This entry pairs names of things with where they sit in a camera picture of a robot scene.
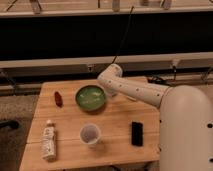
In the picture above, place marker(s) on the green ceramic bowl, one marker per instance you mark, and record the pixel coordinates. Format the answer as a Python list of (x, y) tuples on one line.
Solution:
[(90, 98)]

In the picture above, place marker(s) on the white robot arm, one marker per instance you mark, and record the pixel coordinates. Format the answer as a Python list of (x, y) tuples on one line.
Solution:
[(186, 119)]

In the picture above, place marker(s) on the white square sponge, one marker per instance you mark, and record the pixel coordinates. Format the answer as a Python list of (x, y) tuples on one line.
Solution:
[(131, 98)]

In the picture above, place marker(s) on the clear plastic cup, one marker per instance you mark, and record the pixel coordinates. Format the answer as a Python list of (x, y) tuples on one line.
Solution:
[(90, 134)]

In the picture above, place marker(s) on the small dark red object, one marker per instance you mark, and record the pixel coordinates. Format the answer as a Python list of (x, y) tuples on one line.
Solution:
[(58, 99)]

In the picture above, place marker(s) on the black rectangular block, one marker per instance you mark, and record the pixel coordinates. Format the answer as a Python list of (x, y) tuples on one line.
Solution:
[(137, 134)]

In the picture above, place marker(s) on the white plastic bottle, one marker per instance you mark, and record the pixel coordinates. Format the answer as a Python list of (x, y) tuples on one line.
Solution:
[(48, 142)]

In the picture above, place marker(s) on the black object at left edge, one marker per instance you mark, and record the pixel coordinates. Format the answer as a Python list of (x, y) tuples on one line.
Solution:
[(11, 123)]

